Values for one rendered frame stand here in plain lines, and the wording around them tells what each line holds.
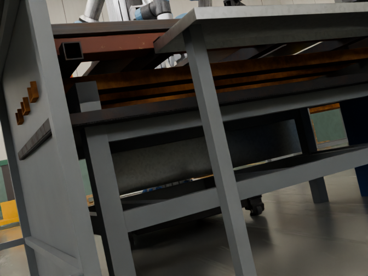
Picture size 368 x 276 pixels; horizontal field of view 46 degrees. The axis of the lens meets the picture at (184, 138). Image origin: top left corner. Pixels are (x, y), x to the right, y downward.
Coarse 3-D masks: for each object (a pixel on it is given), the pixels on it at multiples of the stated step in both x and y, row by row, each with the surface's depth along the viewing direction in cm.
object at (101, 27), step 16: (64, 32) 121; (80, 32) 123; (96, 32) 126; (112, 32) 128; (128, 32) 132; (144, 32) 135; (288, 48) 206; (304, 48) 215; (96, 64) 160; (112, 64) 165
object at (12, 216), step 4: (12, 200) 628; (4, 204) 641; (8, 204) 635; (12, 204) 629; (4, 208) 642; (8, 208) 636; (12, 208) 629; (16, 208) 623; (4, 212) 643; (8, 212) 637; (12, 212) 630; (16, 212) 624; (4, 216) 644; (8, 216) 638; (12, 216) 631; (16, 216) 624; (0, 220) 633; (4, 220) 604; (8, 220) 594; (12, 220) 598; (16, 220) 603; (0, 224) 583; (4, 224) 588
